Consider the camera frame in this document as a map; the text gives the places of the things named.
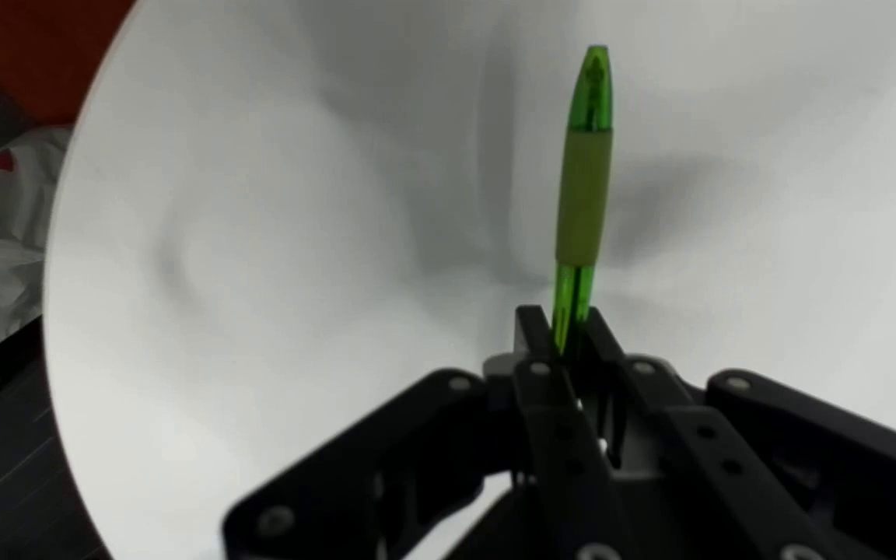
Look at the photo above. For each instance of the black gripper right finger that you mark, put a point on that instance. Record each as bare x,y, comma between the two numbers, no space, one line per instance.
738,469

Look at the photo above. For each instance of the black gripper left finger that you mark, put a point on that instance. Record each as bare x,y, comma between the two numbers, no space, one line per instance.
561,469

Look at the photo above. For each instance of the green pen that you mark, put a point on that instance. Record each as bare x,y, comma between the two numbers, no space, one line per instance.
587,187

